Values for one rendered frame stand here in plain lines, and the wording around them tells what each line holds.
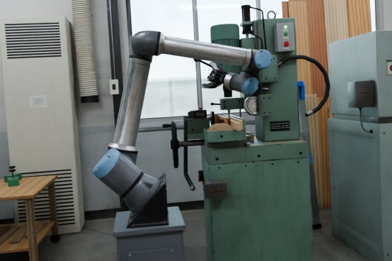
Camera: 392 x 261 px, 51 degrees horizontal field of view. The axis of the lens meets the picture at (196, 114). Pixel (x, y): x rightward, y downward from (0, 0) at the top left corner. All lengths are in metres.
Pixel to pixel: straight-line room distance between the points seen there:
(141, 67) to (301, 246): 1.35
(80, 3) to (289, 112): 2.07
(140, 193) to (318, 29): 2.74
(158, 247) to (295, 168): 0.95
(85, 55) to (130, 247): 2.13
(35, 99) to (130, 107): 1.66
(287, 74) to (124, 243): 1.32
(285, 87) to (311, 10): 1.75
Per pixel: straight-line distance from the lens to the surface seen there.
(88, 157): 3.83
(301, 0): 4.08
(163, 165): 3.83
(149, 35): 1.91
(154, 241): 1.84
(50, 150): 3.57
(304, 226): 2.49
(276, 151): 2.34
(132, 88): 2.01
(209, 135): 2.21
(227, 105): 2.45
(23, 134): 3.60
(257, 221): 2.41
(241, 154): 2.30
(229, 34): 2.43
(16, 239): 3.11
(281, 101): 2.44
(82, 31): 3.65
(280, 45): 2.39
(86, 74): 3.61
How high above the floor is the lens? 1.11
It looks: 3 degrees down
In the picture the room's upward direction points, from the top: 3 degrees counter-clockwise
